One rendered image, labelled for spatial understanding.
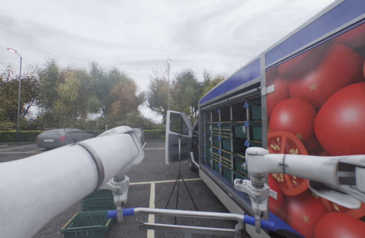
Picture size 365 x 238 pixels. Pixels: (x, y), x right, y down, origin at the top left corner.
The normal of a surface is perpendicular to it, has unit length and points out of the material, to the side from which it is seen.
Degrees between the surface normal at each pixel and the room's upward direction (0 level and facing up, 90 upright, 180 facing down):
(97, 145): 35
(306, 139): 90
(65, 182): 80
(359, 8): 90
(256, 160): 87
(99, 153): 58
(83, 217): 87
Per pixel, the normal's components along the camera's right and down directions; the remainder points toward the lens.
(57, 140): 0.15, -0.14
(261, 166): -0.69, -0.05
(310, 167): -0.72, -0.26
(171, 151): 0.64, -0.04
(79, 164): 0.78, -0.50
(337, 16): -0.98, 0.00
